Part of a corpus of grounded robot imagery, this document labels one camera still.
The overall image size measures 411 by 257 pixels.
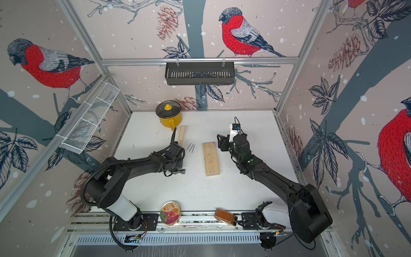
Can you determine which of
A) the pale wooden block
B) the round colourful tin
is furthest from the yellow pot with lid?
the round colourful tin

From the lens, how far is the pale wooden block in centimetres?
89

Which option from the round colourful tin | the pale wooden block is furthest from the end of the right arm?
the round colourful tin

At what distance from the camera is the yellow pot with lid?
104cm

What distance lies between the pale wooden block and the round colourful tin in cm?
23

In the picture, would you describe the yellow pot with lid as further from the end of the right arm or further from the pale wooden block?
the end of the right arm

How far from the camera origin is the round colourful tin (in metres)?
0.73

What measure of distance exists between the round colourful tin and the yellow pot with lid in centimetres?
47

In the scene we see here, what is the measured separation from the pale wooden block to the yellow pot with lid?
0.25 meters

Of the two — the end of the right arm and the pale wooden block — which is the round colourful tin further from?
the end of the right arm

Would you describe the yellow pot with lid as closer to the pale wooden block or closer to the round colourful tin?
the pale wooden block
